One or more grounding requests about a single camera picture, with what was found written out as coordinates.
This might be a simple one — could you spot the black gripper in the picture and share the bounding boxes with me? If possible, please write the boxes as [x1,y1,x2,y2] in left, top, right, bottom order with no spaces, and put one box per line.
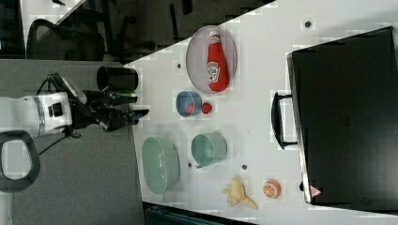
[70,90,149,131]

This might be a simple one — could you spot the red ketchup bottle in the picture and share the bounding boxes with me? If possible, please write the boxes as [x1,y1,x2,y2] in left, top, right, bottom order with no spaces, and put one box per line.
[207,30,229,92]

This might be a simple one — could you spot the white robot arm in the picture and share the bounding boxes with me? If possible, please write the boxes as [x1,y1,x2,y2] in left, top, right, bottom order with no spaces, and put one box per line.
[0,91,149,193]

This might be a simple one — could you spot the black cylindrical container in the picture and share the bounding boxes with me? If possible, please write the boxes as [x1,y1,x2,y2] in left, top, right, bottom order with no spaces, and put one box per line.
[97,67,139,91]

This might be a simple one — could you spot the blue cup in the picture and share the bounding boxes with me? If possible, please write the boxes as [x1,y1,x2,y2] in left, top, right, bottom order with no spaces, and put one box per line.
[176,91,202,117]

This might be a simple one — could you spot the green oval colander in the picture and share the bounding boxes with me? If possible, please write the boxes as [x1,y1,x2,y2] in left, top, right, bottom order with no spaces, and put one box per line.
[142,137,179,195]

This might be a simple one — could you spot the red item inside cup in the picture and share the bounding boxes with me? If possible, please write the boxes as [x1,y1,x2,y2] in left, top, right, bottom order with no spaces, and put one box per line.
[187,103,194,114]

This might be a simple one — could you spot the red toy strawberry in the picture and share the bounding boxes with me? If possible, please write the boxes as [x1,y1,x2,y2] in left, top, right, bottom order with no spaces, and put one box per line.
[202,102,212,114]

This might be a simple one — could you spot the green mug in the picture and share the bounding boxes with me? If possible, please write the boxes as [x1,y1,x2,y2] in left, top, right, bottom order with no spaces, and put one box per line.
[191,132,227,168]

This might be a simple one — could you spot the black office chair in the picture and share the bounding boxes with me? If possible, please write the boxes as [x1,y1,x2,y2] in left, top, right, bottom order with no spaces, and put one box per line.
[25,19,105,61]

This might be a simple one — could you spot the dark blue bin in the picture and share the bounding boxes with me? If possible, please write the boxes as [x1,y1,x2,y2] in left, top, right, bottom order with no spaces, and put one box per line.
[143,202,254,225]

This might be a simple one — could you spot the peeled toy banana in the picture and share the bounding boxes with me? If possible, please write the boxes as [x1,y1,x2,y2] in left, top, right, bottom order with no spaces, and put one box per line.
[222,177,258,209]

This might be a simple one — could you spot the toy orange half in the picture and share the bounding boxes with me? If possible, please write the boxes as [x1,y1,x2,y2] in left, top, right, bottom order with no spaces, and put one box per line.
[263,179,282,199]

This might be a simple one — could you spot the black toaster oven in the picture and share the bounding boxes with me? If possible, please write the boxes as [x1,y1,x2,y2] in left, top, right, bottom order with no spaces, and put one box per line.
[286,26,398,215]

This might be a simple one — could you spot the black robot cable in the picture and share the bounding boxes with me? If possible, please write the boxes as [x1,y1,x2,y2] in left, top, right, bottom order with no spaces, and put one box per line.
[37,72,83,158]

